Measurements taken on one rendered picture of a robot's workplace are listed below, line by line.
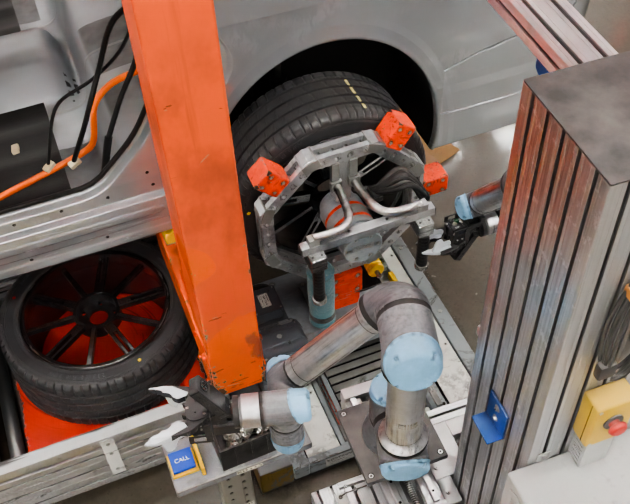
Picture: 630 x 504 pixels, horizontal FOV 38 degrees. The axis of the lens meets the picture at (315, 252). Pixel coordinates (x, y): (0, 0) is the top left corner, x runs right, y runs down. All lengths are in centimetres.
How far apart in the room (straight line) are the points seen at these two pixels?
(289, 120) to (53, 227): 79
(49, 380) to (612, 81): 209
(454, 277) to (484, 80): 99
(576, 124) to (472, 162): 290
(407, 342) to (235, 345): 97
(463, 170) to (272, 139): 170
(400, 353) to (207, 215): 69
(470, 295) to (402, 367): 196
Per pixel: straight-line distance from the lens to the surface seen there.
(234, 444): 271
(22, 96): 348
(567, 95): 143
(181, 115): 200
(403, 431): 205
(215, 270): 238
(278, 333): 310
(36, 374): 305
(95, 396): 302
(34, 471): 306
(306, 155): 263
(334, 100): 272
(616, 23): 525
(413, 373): 181
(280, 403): 195
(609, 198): 132
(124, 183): 283
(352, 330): 195
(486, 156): 430
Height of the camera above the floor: 291
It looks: 49 degrees down
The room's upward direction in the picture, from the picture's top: 3 degrees counter-clockwise
